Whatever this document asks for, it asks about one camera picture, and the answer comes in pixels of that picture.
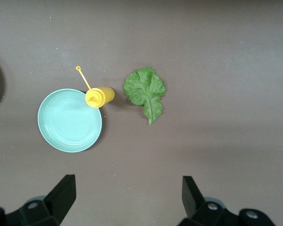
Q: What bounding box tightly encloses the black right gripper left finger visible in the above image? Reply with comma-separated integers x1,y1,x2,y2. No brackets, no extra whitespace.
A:
4,174,76,226

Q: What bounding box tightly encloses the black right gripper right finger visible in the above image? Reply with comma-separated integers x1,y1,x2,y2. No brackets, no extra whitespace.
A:
179,175,241,226

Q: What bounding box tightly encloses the yellow mustard squeeze bottle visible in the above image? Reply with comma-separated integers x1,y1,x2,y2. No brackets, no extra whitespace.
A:
75,65,116,109

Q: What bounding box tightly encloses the green lettuce leaf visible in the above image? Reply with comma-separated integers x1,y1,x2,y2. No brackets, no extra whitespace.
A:
122,66,167,126

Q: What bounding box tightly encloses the mint green plate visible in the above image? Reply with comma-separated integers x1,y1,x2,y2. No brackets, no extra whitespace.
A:
37,88,103,153

